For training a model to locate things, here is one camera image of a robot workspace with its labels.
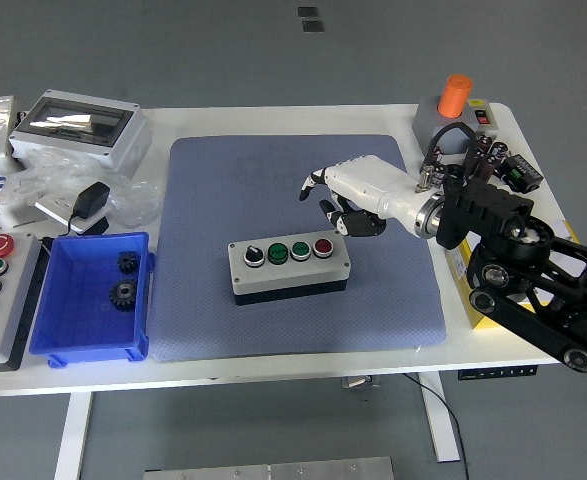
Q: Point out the grey-blue textured mat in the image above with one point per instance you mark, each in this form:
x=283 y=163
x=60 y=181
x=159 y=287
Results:
x=198 y=200

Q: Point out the blue plastic bin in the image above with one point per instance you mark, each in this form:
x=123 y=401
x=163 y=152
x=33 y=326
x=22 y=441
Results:
x=83 y=325

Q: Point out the grey five-button control box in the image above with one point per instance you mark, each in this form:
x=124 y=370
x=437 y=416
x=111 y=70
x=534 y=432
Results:
x=3 y=320

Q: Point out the grey enclosure with clear lid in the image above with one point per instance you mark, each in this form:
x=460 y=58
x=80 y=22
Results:
x=118 y=145

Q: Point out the white table leg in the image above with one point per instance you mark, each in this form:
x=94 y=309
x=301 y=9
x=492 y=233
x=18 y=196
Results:
x=440 y=425
x=73 y=435

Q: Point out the small black gear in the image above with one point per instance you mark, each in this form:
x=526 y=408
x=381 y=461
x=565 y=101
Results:
x=129 y=262

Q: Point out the large black gear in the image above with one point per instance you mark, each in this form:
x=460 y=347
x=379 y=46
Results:
x=123 y=295

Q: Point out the grey four-button control box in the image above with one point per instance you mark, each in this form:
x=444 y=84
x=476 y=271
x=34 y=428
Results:
x=293 y=275

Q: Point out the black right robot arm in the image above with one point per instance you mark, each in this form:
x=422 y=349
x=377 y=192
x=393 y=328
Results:
x=488 y=210

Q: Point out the black desk control panel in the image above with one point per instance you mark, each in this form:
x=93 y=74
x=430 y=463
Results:
x=498 y=373

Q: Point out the black power adapter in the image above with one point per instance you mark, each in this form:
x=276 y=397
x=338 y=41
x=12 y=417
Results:
x=92 y=200

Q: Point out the grey metal floor plate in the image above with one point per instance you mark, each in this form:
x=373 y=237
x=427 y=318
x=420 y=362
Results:
x=273 y=470

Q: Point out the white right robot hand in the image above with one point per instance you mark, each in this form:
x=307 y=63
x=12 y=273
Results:
x=368 y=185

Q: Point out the white socket plate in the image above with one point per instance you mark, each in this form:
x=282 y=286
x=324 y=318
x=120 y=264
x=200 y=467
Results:
x=55 y=207

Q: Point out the white and yellow cardboard box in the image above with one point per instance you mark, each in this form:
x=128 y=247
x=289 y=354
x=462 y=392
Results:
x=483 y=320

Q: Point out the dark brown capacitor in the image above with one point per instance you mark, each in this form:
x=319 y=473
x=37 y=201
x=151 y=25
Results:
x=437 y=156
x=440 y=176
x=499 y=156
x=480 y=150
x=487 y=169

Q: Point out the clear plastic bag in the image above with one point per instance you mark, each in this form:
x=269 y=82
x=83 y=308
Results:
x=133 y=200

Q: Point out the orange cylinder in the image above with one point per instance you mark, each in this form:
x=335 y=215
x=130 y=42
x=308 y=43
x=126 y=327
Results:
x=454 y=97

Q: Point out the metal bracket under table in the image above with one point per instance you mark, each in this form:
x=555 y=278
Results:
x=360 y=382

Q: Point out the grey switch box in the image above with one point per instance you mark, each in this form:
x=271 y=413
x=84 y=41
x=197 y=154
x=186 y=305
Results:
x=425 y=120

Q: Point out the black power module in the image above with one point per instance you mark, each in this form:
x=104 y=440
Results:
x=520 y=175

